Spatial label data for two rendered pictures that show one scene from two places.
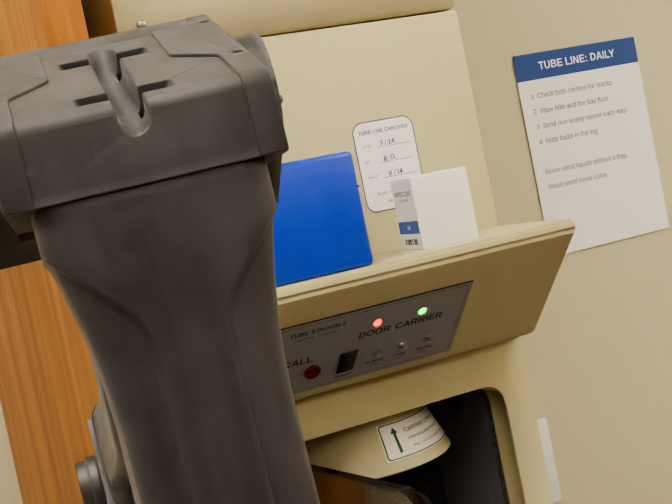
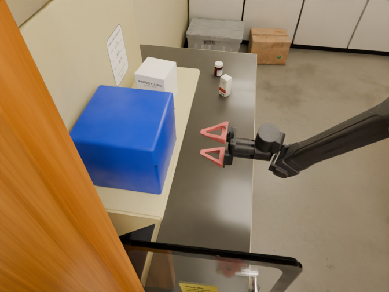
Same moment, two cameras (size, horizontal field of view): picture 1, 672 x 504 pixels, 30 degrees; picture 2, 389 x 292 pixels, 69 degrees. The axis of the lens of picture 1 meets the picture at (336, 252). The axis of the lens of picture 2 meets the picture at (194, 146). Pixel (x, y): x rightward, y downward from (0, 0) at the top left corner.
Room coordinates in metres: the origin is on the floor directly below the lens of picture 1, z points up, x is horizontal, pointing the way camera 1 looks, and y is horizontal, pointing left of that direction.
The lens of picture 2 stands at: (0.78, 0.19, 1.83)
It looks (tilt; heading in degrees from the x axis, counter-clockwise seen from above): 49 degrees down; 305
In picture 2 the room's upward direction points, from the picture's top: straight up
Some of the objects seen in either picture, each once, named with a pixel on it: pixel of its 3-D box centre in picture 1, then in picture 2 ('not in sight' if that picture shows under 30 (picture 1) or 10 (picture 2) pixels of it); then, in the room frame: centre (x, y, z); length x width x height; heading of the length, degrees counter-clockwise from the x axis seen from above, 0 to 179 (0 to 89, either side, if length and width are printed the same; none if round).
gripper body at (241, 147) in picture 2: not in sight; (240, 147); (0.98, -0.32, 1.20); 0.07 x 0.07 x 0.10; 25
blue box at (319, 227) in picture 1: (280, 223); (129, 139); (0.99, 0.04, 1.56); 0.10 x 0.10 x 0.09; 26
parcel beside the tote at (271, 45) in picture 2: not in sight; (267, 46); (1.80, -2.70, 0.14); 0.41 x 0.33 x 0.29; 32
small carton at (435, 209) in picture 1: (433, 208); (157, 83); (1.05, -0.09, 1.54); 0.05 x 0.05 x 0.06; 16
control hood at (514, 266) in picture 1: (390, 318); (153, 142); (1.02, -0.03, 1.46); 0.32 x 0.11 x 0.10; 116
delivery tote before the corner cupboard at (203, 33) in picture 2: not in sight; (215, 41); (2.32, -2.41, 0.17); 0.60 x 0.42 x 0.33; 24
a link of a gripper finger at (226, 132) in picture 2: not in sight; (216, 137); (1.04, -0.29, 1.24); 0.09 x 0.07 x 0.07; 25
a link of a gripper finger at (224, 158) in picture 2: not in sight; (215, 151); (1.04, -0.30, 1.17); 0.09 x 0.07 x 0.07; 25
